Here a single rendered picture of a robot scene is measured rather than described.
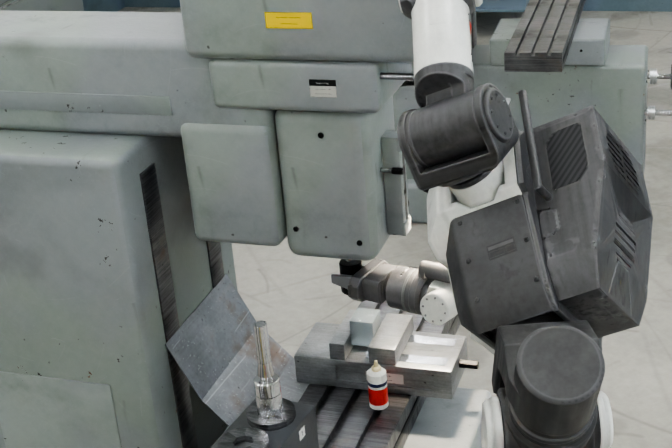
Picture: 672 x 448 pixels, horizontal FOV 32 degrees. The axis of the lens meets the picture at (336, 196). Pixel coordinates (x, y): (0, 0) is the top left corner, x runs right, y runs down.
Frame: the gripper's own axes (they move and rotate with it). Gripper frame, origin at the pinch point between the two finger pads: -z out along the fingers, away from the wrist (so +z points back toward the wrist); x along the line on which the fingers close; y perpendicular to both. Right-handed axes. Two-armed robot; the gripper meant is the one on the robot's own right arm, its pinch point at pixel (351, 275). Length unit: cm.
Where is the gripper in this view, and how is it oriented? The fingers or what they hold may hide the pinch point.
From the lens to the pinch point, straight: 245.8
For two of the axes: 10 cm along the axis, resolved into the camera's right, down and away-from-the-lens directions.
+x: -5.5, 3.7, -7.5
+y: 0.7, 9.1, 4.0
